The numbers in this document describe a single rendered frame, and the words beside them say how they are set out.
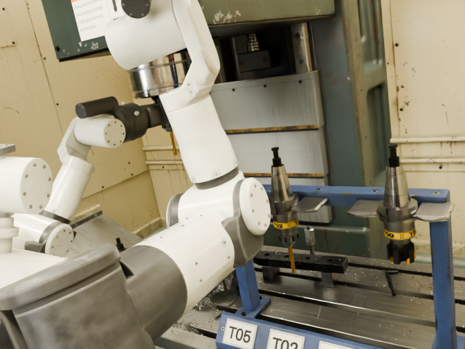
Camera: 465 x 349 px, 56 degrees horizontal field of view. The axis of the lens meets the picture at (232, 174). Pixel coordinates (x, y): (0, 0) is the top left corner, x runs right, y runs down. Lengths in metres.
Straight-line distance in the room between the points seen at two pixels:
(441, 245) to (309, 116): 0.73
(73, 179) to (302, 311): 0.61
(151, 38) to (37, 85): 1.61
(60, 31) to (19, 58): 1.03
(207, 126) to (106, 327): 0.31
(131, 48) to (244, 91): 0.99
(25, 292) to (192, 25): 0.36
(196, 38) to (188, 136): 0.12
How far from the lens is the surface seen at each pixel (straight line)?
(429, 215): 0.77
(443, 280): 0.89
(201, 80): 0.57
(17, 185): 0.54
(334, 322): 1.07
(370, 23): 1.74
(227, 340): 1.03
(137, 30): 0.59
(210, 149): 0.59
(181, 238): 0.48
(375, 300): 1.14
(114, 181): 2.39
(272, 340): 0.97
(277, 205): 0.86
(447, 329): 0.94
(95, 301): 0.37
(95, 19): 1.03
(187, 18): 0.57
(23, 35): 2.18
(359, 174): 1.50
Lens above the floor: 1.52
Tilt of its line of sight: 15 degrees down
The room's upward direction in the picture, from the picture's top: 10 degrees counter-clockwise
